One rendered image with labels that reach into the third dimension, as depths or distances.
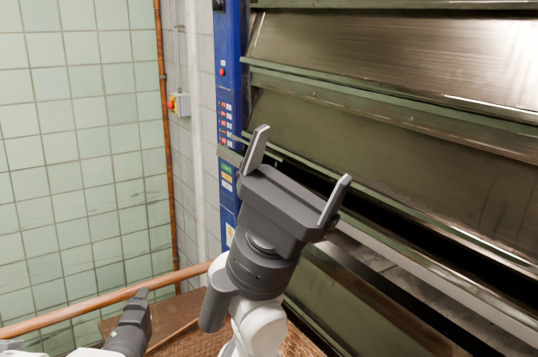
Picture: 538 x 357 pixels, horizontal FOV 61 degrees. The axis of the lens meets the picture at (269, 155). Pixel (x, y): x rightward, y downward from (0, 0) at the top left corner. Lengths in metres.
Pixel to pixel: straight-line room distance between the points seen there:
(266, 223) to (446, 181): 0.59
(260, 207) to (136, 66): 1.93
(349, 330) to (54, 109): 1.64
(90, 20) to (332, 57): 1.39
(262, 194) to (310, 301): 1.08
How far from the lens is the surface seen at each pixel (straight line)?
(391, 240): 0.98
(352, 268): 1.37
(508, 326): 0.87
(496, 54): 0.95
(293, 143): 1.41
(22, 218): 2.49
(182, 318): 2.17
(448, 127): 1.01
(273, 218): 0.52
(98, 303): 1.25
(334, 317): 1.49
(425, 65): 1.03
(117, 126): 2.42
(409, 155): 1.10
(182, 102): 2.12
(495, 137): 0.96
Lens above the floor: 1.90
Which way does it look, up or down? 18 degrees down
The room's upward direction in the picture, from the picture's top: straight up
